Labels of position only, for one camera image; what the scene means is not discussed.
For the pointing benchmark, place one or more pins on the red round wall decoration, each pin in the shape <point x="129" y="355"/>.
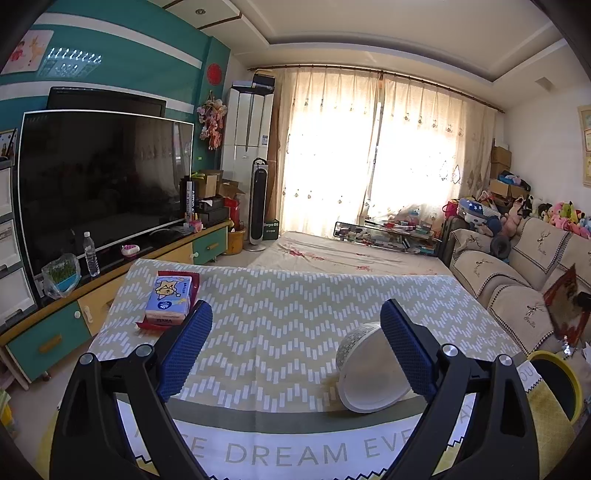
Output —
<point x="214" y="74"/>

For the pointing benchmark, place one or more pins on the orange bucket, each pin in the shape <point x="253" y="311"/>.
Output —
<point x="235" y="242"/>

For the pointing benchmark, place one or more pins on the red snack wrapper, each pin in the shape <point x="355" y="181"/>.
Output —
<point x="561" y="300"/>

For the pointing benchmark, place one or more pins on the dark green box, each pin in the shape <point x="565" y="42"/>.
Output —
<point x="270" y="228"/>

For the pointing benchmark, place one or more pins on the open brown cardboard boxes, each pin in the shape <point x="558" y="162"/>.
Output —
<point x="217" y="182"/>

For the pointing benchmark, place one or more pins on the beige sofa with deer covers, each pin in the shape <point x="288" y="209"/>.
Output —
<point x="498" y="272"/>

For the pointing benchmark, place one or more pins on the blue star cushion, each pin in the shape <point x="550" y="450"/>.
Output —
<point x="475" y="208"/>

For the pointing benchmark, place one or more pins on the white instant noodle cup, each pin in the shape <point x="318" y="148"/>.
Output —
<point x="364" y="383"/>

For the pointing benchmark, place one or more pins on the blue white tissue pack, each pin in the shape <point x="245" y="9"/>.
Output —
<point x="166" y="300"/>

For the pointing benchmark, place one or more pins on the pile of plush toys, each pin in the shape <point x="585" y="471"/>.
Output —
<point x="563" y="214"/>

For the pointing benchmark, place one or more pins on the children's wall poster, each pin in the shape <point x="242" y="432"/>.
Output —
<point x="25" y="50"/>

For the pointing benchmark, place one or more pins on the stack of cardboard boxes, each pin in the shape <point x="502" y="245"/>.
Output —
<point x="501" y="166"/>

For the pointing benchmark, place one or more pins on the large black television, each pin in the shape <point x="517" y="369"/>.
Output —
<point x="101" y="184"/>

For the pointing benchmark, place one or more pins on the pink white small toy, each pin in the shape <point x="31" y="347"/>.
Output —
<point x="129" y="250"/>

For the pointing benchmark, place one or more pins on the white drawer unit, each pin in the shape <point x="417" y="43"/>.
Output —
<point x="9" y="240"/>

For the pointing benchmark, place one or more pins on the teal yellow television stand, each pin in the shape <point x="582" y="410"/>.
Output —
<point x="46" y="341"/>

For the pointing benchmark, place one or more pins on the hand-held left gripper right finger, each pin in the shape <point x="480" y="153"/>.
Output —
<point x="406" y="350"/>

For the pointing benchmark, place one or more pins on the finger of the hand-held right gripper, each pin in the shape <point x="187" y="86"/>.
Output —
<point x="584" y="302"/>

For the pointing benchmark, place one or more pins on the clear plastic bag with greens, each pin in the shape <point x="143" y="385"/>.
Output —
<point x="60" y="277"/>

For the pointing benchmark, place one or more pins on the black white tower fan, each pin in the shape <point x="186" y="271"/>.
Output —
<point x="257" y="203"/>

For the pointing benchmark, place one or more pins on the tall black box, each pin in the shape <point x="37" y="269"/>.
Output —
<point x="188" y="198"/>

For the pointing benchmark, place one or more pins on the clear water bottle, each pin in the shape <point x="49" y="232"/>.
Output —
<point x="91" y="258"/>

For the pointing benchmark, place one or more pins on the black wall screen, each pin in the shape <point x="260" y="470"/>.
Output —
<point x="106" y="99"/>

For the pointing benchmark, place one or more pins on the cream sheer curtains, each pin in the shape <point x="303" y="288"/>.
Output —
<point x="346" y="152"/>

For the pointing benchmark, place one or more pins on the framed flower picture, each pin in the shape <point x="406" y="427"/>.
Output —
<point x="585" y="143"/>

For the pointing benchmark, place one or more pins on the glass coffee table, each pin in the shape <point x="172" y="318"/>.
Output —
<point x="388" y="233"/>

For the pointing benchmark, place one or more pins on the white standing air conditioner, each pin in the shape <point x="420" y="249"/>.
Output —
<point x="244" y="138"/>

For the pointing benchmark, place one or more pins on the black small drawer cabinet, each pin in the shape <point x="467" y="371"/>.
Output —
<point x="213" y="210"/>

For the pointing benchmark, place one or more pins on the yellow rimmed black bin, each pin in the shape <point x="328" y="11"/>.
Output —
<point x="554" y="383"/>

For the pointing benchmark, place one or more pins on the artificial flower garland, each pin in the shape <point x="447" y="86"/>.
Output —
<point x="212" y="120"/>

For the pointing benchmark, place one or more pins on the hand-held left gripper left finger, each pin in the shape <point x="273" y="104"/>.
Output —
<point x="184" y="355"/>

